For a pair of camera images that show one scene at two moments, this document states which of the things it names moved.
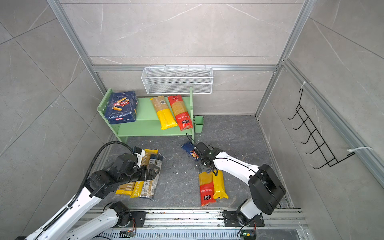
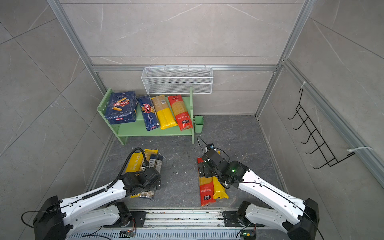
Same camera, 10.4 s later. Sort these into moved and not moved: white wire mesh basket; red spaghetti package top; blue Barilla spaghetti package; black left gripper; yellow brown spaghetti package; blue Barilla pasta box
Moved: blue Barilla spaghetti package; black left gripper
Not moved: red spaghetti package top; blue Barilla pasta box; white wire mesh basket; yellow brown spaghetti package
